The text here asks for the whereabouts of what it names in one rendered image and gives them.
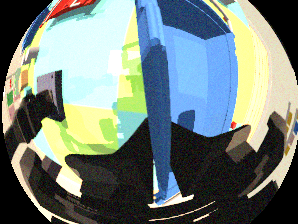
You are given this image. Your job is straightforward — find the red plastic tray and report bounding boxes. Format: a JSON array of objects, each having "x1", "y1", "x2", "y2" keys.
[{"x1": 41, "y1": 0, "x2": 97, "y2": 26}]

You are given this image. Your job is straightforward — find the small light blue block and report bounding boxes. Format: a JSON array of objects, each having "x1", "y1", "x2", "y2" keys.
[{"x1": 24, "y1": 85, "x2": 32, "y2": 97}]

